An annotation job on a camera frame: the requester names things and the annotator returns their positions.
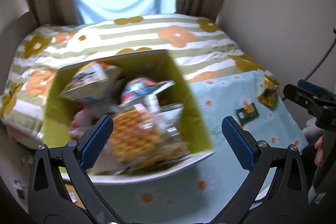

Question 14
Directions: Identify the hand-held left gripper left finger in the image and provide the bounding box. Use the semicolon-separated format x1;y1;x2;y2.
28;114;118;224

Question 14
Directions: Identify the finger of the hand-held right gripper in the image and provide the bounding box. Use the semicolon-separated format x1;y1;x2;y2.
283;84;319;110
297;79;324;97

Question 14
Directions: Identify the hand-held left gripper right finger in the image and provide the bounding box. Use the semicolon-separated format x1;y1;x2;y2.
210;116;309;224

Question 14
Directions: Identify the waffle snack packet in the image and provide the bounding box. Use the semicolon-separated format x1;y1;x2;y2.
109;105;188;169

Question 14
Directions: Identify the yellow-green cardboard box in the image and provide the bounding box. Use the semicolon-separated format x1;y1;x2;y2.
42;49;216;186

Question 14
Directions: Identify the blue cartoon snack packet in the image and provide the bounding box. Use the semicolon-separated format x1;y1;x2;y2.
119;78;176;109

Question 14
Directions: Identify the person's right hand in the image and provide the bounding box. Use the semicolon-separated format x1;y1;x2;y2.
314;136;326;167

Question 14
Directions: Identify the white fluffy cloth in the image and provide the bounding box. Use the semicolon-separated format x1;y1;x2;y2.
301;119;319;137

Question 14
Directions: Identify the pink snack packet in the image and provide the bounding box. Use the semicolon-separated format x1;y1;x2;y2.
69;106;105;138

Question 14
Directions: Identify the gold snack packet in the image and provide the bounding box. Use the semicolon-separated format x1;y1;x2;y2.
258;75;281;111

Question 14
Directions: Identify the green snack packet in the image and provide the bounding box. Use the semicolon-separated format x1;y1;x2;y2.
235;103;260;125

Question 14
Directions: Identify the white and blue snack packet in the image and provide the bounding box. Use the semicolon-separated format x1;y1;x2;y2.
59;61;122;104

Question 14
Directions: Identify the striped flower blanket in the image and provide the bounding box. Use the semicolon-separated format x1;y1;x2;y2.
0;13;273;140

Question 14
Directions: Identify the grey bed headboard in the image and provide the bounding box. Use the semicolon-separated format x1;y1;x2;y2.
0;11;40;41

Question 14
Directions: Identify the black cable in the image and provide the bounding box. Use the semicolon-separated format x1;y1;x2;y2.
304;28;336;80

